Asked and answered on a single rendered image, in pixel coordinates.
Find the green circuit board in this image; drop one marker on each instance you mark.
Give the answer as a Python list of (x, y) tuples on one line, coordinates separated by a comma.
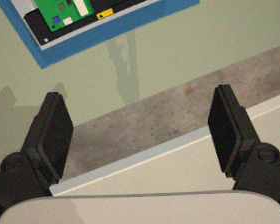
[(63, 12)]

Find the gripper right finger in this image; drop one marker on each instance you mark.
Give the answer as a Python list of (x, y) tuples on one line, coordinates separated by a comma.
[(254, 165)]

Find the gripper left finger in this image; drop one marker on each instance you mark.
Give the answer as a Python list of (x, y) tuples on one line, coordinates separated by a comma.
[(42, 156)]

